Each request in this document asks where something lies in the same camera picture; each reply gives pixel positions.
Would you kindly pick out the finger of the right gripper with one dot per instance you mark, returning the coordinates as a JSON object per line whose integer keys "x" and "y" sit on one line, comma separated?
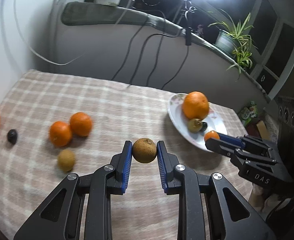
{"x": 247, "y": 143}
{"x": 229, "y": 150}

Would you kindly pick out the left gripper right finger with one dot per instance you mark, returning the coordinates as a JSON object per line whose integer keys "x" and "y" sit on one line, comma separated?
{"x": 208, "y": 205}

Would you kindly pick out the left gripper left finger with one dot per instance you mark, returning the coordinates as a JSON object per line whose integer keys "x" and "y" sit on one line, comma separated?
{"x": 81, "y": 199}

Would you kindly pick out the brown kiwi fruit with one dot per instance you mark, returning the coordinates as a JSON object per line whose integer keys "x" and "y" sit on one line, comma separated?
{"x": 144, "y": 150}

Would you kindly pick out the small tangerine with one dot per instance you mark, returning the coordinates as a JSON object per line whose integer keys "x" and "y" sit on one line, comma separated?
{"x": 210, "y": 135}
{"x": 60, "y": 134}
{"x": 81, "y": 124}

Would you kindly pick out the dark plum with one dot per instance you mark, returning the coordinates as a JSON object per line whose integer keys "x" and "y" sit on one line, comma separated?
{"x": 204, "y": 126}
{"x": 12, "y": 136}

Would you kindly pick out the small tangerine on plate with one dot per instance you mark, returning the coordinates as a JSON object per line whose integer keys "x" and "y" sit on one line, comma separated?
{"x": 210, "y": 135}

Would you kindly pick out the white floral plate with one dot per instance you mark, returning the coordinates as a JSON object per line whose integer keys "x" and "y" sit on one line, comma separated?
{"x": 179, "y": 120}

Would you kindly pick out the dark plum on plate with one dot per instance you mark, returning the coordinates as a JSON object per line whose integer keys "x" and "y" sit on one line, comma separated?
{"x": 204, "y": 126}

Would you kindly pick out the green snack package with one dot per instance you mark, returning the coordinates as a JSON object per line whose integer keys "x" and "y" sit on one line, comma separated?
{"x": 248, "y": 113}

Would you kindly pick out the green-brown fruit with stem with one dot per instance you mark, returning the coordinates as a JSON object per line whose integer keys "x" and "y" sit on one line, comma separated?
{"x": 194, "y": 125}

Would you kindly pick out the large orange on plate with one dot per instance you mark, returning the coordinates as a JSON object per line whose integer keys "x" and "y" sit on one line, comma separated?
{"x": 195, "y": 106}

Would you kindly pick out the plaid beige tablecloth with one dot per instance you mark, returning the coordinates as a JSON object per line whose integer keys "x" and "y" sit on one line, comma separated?
{"x": 28, "y": 169}

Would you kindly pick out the potted spider plant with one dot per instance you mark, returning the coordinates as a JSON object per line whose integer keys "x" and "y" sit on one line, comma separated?
{"x": 234, "y": 41}

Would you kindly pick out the green grey sofa-top cloth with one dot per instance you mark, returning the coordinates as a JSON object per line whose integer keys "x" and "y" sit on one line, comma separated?
{"x": 81, "y": 13}

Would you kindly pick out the black camera box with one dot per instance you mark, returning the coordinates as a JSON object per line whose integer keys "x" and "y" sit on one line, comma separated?
{"x": 286, "y": 133}

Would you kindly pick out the black clip mount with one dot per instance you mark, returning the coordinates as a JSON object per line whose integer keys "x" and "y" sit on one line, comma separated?
{"x": 188, "y": 15}

